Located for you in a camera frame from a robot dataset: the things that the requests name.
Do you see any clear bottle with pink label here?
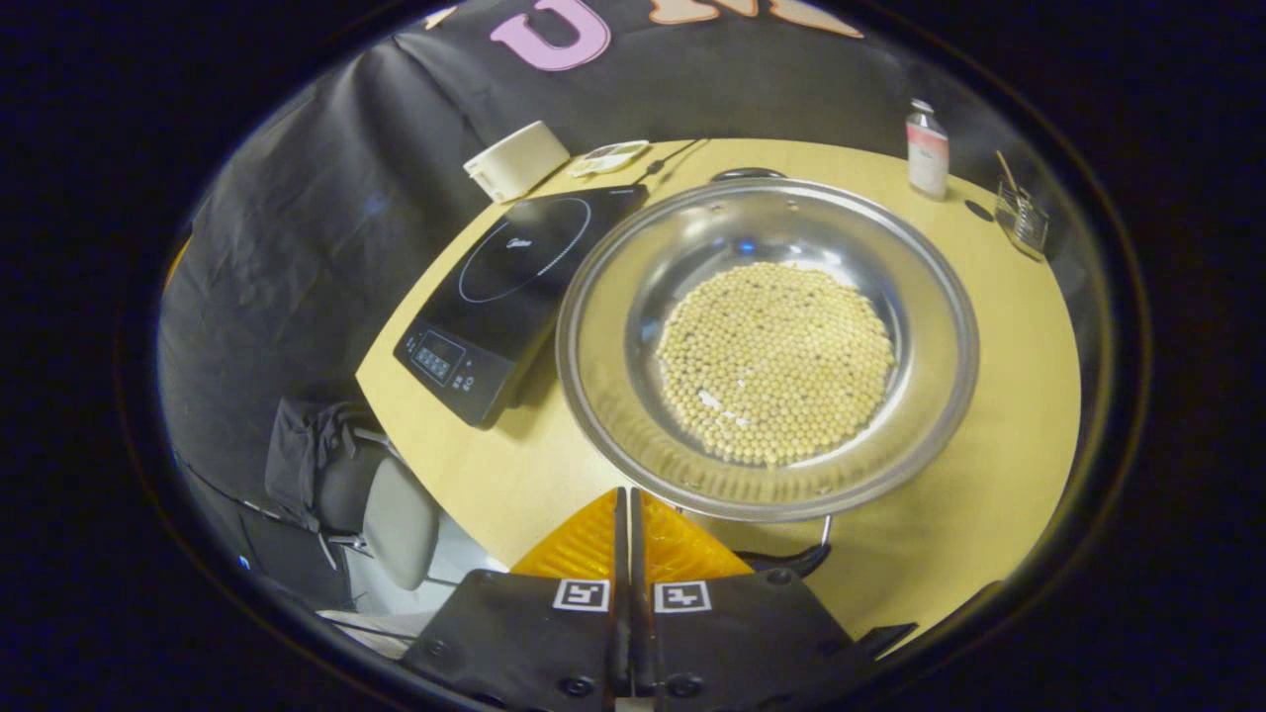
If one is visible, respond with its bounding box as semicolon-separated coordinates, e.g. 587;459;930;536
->
906;99;950;200

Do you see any white divided bean dish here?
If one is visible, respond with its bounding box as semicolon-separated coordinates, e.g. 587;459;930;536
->
571;139;651;179

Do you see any dark cloth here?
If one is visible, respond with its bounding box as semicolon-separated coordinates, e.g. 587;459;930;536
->
265;398;369;535

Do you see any stainless steel pot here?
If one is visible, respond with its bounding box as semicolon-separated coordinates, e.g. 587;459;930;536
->
554;166;981;580

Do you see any small glass jar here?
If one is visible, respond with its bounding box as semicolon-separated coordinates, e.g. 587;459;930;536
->
994;150;1051;261

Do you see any black power cable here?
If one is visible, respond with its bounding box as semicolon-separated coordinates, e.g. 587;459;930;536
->
641;138;709;185

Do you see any pile of soybeans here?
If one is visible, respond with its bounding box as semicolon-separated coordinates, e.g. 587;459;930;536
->
655;261;897;468

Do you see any black induction cooktop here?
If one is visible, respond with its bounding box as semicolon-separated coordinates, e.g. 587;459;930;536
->
394;184;649;428

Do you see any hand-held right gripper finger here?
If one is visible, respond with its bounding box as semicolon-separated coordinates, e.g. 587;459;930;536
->
631;489;921;709
401;487;631;709

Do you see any white toaster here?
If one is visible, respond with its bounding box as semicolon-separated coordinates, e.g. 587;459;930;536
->
463;121;572;204

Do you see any grey office chair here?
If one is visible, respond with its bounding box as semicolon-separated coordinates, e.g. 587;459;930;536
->
315;425;442;594

